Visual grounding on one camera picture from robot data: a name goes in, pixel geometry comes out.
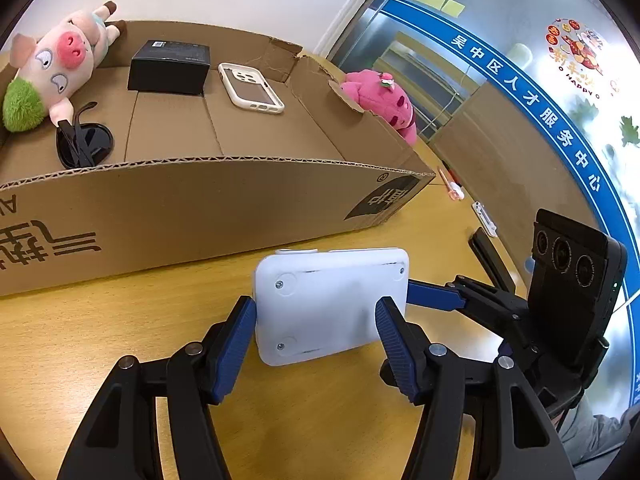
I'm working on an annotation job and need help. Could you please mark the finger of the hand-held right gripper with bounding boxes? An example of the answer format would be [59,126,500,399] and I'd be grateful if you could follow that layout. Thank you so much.
[467,227,520,297]
[406,275,531,342]

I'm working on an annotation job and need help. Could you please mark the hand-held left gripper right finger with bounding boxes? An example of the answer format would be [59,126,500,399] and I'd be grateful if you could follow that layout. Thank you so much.
[375,296,576,480]

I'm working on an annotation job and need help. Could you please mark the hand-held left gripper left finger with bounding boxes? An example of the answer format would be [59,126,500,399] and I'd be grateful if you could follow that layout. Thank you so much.
[57,295,258,480]

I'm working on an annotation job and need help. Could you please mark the white folding phone stand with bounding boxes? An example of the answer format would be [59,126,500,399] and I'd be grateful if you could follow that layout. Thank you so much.
[252,246,411,367]

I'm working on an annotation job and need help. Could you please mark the brown cardboard box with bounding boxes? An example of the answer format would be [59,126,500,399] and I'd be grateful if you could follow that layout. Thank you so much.
[0,20,436,297]

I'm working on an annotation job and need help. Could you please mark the black sunglasses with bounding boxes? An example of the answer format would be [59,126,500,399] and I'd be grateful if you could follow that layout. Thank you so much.
[55,101,115,170]

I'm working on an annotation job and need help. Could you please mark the cream phone case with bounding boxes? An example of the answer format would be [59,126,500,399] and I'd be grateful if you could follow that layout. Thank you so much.
[217,62,286,116]

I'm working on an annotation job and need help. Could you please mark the black charger box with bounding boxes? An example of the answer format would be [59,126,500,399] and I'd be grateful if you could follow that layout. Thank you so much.
[127,39,211,97]

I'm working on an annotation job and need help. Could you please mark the pink and teal pig plush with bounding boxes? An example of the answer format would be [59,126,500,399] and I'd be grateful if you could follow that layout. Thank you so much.
[2,1,128,133]

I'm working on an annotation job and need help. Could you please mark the person's right forearm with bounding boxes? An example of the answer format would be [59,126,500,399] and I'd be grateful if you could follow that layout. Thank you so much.
[557,395,640,466]

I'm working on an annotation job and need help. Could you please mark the small white clip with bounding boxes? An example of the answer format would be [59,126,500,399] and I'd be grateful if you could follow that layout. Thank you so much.
[471,201,498,237]

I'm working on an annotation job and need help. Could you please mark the pink pen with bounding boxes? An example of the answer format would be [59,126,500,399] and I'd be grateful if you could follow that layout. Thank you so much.
[437,166,466,202]

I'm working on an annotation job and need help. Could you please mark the green leaf window sticker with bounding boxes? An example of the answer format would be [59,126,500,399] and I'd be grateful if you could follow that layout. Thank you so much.
[619,115,640,147]

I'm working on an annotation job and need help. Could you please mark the blue window banner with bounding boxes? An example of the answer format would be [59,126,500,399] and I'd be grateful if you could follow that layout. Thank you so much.
[382,0,640,311]

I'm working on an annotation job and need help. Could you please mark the pink plush toy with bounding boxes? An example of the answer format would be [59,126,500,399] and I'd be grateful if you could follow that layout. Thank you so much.
[340,69,418,147]

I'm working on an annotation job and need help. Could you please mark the red festive window sticker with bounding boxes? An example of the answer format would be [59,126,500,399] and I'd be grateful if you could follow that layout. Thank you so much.
[544,16,608,101]

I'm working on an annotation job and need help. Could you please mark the white cable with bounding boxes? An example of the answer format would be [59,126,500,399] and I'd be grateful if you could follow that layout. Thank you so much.
[427,75,468,131]

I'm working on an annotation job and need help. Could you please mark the grey metal partition frame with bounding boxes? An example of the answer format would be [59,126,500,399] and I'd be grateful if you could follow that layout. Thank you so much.
[320,0,401,61]

